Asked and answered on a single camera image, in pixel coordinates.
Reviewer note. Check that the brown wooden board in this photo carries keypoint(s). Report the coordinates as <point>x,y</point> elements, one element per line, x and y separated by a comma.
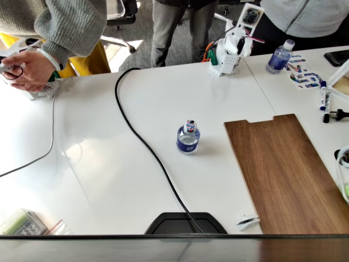
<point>283,174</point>

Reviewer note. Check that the chrome office chair base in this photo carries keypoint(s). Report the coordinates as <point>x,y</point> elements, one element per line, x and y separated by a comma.
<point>222,17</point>

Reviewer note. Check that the person in grey hoodie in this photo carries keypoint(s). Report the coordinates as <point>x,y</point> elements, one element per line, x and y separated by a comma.
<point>305,16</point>

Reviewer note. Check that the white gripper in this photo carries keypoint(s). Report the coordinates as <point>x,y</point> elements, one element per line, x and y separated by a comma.
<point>244,48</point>

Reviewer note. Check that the black computer monitor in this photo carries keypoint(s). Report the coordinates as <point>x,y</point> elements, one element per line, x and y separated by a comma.
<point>109,249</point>

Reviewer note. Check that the white clamp bracket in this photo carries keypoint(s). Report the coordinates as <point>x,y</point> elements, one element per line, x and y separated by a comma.
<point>246,222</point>

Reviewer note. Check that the blue whiteboard marker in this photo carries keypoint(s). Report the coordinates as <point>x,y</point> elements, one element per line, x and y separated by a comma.
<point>322,95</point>

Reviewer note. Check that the black whiteboard marker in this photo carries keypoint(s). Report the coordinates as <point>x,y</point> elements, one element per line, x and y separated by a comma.
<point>327,107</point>

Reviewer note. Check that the black power plug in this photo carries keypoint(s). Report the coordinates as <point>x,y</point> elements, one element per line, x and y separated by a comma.
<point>339,114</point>

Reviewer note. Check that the white wristband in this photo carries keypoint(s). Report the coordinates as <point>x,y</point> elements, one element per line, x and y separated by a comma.
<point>54,61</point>

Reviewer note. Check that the person in yellow trousers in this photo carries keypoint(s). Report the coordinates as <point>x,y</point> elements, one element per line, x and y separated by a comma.
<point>95,62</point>

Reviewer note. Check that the white leader arm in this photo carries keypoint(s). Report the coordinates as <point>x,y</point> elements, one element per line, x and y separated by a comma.
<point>51,88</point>

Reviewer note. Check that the water bottle with plain cap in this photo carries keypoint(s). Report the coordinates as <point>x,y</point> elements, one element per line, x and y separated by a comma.
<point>278,61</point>

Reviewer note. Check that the green table clamp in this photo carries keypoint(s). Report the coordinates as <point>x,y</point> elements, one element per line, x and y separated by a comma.
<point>213,58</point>
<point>54,76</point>

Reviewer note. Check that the round dark desk grommet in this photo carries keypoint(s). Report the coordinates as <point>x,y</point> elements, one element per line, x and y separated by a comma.
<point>346,159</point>

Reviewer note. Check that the colourful sticker sheet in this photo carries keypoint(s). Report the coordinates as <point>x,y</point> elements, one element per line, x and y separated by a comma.
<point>302,73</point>

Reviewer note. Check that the black office chair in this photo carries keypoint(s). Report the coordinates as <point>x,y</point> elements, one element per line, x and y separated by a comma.
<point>122,11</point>

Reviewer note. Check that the white plastic tray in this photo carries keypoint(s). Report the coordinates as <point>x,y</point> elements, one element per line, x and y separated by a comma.
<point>339,169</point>

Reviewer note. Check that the blue label bottle sticker cap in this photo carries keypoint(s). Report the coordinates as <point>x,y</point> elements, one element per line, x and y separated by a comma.
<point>188,142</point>

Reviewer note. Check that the clear zip bag red seal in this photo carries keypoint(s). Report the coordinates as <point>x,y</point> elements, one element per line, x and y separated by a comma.
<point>58,229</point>

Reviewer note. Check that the black smartphone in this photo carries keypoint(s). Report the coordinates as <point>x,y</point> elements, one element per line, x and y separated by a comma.
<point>338,58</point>

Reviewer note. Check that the person's bare hand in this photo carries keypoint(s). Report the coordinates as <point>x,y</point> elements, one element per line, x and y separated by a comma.
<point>38,68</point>

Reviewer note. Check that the wrist camera on white mount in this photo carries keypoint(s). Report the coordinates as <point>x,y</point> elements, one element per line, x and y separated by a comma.
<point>250,15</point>

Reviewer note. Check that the black monitor stand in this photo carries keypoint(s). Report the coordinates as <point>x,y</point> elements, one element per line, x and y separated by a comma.
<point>174,225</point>

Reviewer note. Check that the person in grey trousers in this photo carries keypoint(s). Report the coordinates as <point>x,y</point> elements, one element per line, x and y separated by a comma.
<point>163,32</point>

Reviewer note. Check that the white framed wooden tray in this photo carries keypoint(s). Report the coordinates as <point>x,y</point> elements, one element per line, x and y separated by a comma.
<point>336,79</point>

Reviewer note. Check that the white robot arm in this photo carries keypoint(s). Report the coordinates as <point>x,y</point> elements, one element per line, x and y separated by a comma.
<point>226,62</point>

